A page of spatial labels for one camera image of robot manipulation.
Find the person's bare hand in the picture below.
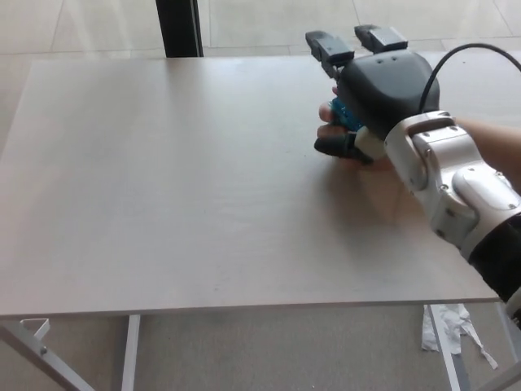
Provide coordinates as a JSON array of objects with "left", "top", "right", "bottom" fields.
[{"left": 317, "top": 85, "right": 396, "bottom": 174}]

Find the robot right black hand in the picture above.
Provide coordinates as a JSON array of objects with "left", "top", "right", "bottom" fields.
[{"left": 304, "top": 24, "right": 442, "bottom": 166}]

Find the blue foil-wrapped cube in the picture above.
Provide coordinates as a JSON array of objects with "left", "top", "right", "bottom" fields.
[{"left": 328, "top": 96, "right": 366, "bottom": 134}]

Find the person's bare forearm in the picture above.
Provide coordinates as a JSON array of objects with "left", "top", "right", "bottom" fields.
[{"left": 455, "top": 116, "right": 521, "bottom": 181}]

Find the black vertical pillar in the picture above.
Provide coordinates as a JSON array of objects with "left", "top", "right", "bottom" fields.
[{"left": 155, "top": 0, "right": 205, "bottom": 59}]

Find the white torn paper scrap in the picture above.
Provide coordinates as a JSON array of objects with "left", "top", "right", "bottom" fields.
[{"left": 420, "top": 302, "right": 499, "bottom": 370}]

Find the white table leg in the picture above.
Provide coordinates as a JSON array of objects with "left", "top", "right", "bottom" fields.
[
  {"left": 422, "top": 304, "right": 466, "bottom": 391},
  {"left": 121, "top": 314, "right": 142, "bottom": 391}
]

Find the grey diagonal table brace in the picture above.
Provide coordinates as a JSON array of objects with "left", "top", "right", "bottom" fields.
[{"left": 0, "top": 321, "right": 95, "bottom": 391}]

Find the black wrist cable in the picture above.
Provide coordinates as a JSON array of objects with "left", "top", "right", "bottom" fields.
[{"left": 418, "top": 43, "right": 521, "bottom": 113}]

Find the white metal hook bracket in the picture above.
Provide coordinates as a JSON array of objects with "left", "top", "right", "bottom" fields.
[{"left": 20, "top": 317, "right": 52, "bottom": 342}]

